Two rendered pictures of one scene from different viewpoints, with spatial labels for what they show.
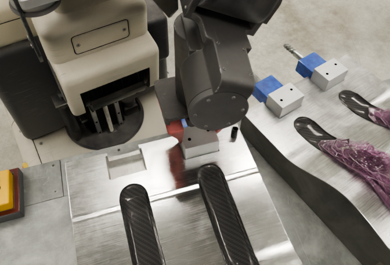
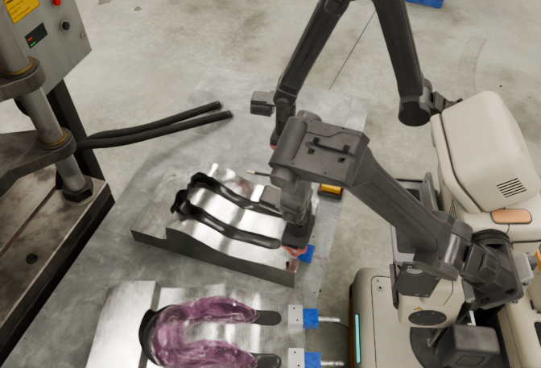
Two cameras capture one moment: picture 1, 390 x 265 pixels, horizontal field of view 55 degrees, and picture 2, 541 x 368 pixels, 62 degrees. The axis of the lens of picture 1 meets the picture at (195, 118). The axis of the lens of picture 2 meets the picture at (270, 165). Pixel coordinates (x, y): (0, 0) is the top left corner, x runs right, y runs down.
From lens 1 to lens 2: 1.05 m
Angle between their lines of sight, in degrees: 69
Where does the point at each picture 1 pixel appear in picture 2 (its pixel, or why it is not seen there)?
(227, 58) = (272, 192)
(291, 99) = (291, 313)
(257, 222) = (242, 248)
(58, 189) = (322, 209)
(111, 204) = not seen: hidden behind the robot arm
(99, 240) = not seen: hidden behind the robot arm
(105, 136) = (426, 334)
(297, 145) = (266, 303)
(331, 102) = (278, 348)
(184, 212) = (266, 226)
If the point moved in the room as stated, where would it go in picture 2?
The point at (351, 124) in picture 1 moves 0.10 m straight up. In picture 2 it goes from (256, 341) to (255, 325)
